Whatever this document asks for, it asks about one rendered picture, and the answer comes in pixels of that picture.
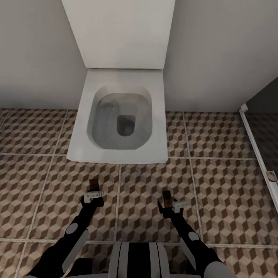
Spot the mousetrap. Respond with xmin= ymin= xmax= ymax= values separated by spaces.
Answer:
xmin=163 ymin=190 xmax=173 ymax=208
xmin=89 ymin=178 xmax=99 ymax=192

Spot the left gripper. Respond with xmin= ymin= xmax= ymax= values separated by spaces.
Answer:
xmin=80 ymin=197 xmax=104 ymax=216

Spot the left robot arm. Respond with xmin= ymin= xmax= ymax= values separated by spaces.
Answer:
xmin=25 ymin=191 xmax=104 ymax=278

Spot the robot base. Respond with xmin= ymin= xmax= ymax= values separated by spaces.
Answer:
xmin=65 ymin=258 xmax=201 ymax=278

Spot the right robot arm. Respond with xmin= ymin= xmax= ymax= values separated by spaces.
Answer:
xmin=158 ymin=198 xmax=238 ymax=278

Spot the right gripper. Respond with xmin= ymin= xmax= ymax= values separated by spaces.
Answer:
xmin=158 ymin=198 xmax=185 ymax=226

